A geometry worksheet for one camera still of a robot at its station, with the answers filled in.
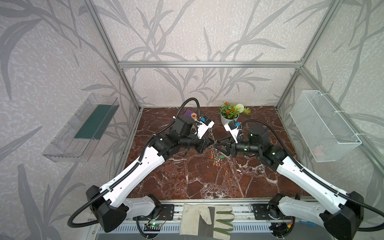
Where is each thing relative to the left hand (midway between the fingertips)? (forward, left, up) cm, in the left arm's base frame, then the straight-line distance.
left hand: (214, 138), depth 66 cm
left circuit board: (-31, +29, -32) cm, 54 cm away
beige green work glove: (-29, +6, -29) cm, 42 cm away
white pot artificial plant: (+30, -12, -17) cm, 37 cm away
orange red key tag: (-5, +1, -7) cm, 9 cm away
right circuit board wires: (-32, -34, -33) cm, 57 cm away
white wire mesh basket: (0, -48, +4) cm, 48 cm away
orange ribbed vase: (+29, +11, -19) cm, 37 cm away
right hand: (+1, -1, -2) cm, 3 cm away
